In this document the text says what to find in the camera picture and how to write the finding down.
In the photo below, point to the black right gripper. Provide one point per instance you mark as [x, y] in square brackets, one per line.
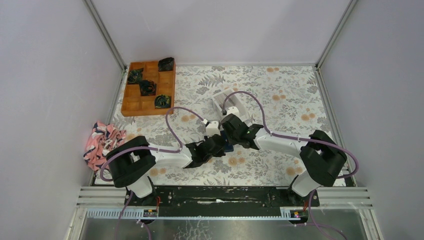
[230, 140]

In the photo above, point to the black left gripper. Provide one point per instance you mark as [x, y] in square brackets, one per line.
[220, 153]

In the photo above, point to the blue leather card holder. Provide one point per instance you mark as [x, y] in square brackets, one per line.
[227, 147]

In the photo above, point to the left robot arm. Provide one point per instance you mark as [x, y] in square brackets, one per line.
[130, 163]

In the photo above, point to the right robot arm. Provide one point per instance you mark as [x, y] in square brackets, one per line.
[322, 158]

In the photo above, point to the white plastic card box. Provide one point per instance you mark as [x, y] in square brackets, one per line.
[244, 115]

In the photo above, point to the stack of cards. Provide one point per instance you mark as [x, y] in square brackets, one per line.
[222, 103]

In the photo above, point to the floral tablecloth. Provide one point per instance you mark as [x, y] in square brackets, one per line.
[286, 98]

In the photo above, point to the dark rolled cloth bottom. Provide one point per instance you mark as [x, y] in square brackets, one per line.
[163, 101]

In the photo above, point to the dark rolled cloth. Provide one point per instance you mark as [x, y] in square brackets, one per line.
[135, 76]
[163, 101]
[166, 64]
[147, 88]

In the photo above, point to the wooden compartment tray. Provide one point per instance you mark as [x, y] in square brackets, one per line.
[134, 105]

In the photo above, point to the dark rolled cloth middle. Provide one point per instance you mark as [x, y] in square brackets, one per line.
[147, 88]

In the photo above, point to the dark rolled cloth top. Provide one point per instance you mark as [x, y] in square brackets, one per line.
[166, 64]

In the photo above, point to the pink patterned cloth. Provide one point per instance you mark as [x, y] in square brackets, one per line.
[103, 139]

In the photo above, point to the dark rolled cloth left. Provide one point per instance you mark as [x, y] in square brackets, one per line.
[135, 76]

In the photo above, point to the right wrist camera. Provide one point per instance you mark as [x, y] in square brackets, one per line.
[231, 110]

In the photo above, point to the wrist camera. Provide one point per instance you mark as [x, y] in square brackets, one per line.
[212, 128]
[231, 110]

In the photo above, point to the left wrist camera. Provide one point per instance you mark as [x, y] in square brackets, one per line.
[212, 128]

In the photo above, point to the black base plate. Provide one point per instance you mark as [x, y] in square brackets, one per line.
[223, 201]

